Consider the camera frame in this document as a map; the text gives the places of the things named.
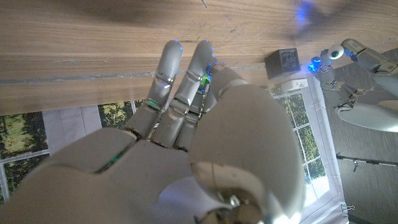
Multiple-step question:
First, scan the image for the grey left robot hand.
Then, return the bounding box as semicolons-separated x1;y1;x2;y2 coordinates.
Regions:
307;38;398;134

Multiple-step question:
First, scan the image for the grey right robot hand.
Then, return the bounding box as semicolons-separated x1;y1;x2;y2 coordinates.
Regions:
0;39;308;224

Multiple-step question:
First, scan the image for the dark grey block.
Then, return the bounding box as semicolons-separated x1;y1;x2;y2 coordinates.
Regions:
264;48;302;80

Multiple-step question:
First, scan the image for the white power strip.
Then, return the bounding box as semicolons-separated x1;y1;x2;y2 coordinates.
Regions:
279;78;309;92

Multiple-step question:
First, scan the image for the printed window forest backdrop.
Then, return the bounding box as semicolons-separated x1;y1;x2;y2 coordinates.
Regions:
0;81;346;224

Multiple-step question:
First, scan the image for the black wall rail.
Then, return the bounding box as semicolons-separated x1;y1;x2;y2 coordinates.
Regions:
336;154;398;167

